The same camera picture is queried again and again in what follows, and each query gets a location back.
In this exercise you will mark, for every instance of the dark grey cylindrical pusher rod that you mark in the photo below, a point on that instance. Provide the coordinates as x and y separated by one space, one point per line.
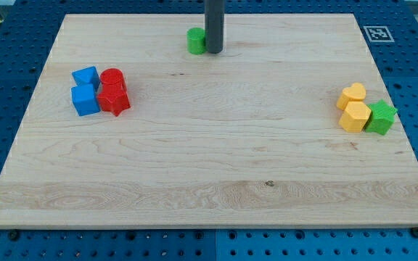
214 25

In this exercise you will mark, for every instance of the green cylinder block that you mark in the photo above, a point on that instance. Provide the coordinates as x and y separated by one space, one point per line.
196 41

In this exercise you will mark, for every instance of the yellow heart block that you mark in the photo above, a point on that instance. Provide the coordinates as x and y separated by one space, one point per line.
355 93

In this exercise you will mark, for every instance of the blue triangle block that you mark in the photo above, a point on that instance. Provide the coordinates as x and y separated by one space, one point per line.
88 75

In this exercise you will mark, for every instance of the yellow hexagon block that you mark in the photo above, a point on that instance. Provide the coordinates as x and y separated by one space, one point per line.
355 116

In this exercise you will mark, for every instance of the red star block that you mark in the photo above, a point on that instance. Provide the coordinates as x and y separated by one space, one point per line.
114 99

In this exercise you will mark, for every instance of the red cylinder block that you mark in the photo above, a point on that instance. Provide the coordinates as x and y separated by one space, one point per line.
113 79

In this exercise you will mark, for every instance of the green star block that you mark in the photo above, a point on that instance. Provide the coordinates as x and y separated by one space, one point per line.
382 117

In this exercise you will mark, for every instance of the light wooden board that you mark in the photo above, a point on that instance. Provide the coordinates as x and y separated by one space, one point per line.
248 138

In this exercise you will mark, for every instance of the white fiducial marker tag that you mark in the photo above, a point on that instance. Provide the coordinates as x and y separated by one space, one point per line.
378 34

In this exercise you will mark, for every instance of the blue cube block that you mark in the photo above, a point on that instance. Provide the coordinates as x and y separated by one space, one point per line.
84 99

